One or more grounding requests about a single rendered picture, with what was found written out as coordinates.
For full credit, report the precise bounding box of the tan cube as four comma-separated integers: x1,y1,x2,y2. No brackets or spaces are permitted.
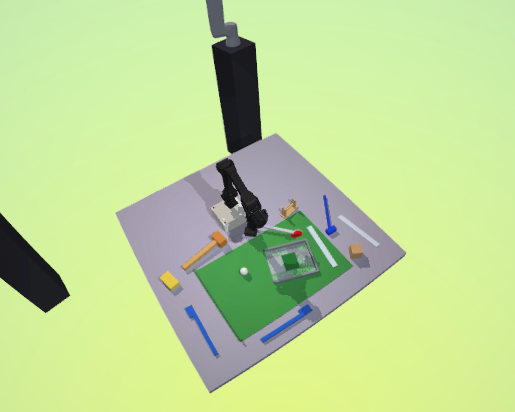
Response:
349,243,363,259

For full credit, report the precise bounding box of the yellow rectangular block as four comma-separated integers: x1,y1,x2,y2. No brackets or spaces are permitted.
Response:
160,270,180,291

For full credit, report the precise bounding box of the green flat mat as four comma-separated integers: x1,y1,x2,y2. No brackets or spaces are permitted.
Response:
195,211,353,340

